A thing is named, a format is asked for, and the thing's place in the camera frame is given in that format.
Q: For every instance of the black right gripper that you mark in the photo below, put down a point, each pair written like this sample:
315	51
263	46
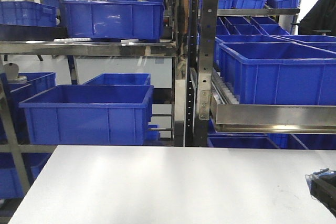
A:
321	185

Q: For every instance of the blue bin bottom right shelf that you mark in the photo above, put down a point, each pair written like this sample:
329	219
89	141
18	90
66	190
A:
241	142

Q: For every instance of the large blue bin right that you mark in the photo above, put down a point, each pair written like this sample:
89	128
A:
278	73

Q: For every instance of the large blue bin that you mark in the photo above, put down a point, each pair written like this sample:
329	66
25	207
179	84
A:
114	20
278	73
89	115

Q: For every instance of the steel shelving rack right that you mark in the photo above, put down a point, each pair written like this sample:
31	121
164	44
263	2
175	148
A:
208	100

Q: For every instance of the steel shelving rack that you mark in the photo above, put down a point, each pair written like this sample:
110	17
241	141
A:
96	50
208	100

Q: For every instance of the black garment hanging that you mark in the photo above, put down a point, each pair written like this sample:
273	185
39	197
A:
320	17

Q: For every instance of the blue bin behind right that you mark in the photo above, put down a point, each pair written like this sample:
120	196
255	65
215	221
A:
219	39

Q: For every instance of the blue bin behind lower left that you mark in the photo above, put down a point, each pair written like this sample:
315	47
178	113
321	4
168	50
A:
120	79

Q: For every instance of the large blue bin lower left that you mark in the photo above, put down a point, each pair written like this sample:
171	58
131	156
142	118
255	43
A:
89	115

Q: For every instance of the large blue bin upper left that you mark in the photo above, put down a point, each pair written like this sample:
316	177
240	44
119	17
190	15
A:
114	20

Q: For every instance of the steel shelving rack left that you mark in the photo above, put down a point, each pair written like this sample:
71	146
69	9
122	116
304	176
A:
96	50

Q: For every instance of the blue bin far left lower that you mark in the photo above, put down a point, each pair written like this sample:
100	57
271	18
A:
30	84

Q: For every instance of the blue bin far left upper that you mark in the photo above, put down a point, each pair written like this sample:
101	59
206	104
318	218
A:
27	13

